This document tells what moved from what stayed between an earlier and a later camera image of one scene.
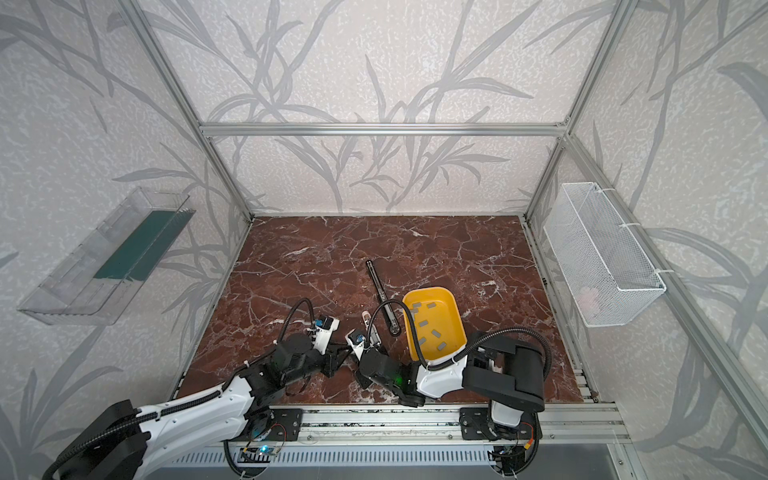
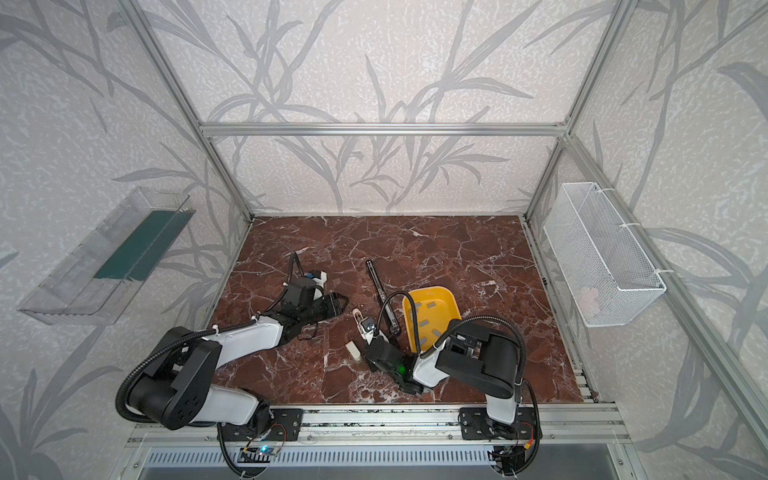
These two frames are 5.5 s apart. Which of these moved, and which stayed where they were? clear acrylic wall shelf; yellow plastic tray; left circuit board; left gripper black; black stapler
Moved: left gripper black
Stayed: yellow plastic tray; left circuit board; clear acrylic wall shelf; black stapler
